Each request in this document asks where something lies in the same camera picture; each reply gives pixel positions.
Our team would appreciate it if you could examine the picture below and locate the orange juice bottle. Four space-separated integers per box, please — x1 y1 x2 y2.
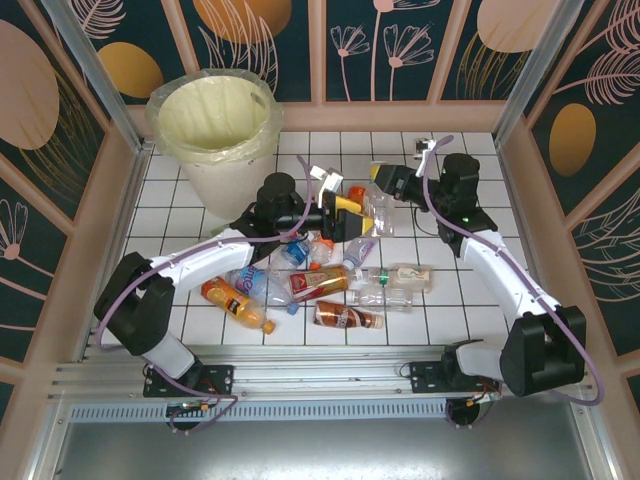
200 275 277 335

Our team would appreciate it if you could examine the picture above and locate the thin black cable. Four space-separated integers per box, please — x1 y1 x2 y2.
410 207 444 237

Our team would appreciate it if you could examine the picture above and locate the brown coffee drink bottle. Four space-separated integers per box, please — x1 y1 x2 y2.
313 299 385 331

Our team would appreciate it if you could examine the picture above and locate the small blue label bottle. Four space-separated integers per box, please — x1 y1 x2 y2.
272 238 312 272

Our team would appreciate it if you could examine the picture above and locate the purple label clear bottle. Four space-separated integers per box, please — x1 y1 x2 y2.
342 237 380 269

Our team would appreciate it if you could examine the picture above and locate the white lined trash bin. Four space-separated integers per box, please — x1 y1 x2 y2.
144 67 286 166

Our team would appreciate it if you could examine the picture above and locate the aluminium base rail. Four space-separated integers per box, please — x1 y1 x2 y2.
49 344 589 401

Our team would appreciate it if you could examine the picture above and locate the white ribbed waste bin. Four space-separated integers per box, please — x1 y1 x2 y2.
149 69 281 221

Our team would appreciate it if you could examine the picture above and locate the aluminium side rail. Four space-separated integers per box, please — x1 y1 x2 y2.
492 137 589 364
74 139 154 364

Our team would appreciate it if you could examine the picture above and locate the grey slotted cable duct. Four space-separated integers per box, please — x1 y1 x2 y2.
67 402 454 425

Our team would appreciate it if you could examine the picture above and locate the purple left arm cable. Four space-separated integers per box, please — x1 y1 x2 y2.
93 154 331 435

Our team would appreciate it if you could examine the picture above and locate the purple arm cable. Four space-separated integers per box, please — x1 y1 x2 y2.
417 134 606 429
93 154 331 435

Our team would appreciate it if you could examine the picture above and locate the aluminium frame post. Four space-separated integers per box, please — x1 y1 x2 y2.
42 0 146 154
492 0 586 146

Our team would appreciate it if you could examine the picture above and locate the large blue purple label bottle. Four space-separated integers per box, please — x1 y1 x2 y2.
224 264 301 316

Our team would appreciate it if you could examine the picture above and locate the beige label green ring bottle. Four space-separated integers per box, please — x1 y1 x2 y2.
367 264 435 292

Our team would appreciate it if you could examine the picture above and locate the small orange label bottle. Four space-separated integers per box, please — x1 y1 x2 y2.
308 234 335 271

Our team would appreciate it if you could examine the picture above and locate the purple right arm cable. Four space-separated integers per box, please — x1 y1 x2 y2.
417 134 606 429

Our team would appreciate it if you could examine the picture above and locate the clear bottle white cap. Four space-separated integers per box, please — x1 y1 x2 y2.
347 284 424 312

